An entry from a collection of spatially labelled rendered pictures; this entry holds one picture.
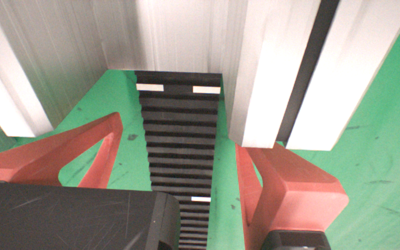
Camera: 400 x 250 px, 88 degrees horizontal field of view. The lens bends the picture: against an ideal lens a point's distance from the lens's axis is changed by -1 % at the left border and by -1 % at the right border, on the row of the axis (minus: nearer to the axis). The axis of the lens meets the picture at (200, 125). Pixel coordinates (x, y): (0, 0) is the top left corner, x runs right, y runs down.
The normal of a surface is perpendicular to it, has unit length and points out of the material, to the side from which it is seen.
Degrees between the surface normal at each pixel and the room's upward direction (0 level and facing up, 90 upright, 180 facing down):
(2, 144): 90
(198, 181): 10
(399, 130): 0
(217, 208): 0
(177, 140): 6
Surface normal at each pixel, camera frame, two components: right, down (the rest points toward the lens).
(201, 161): -0.04, 0.51
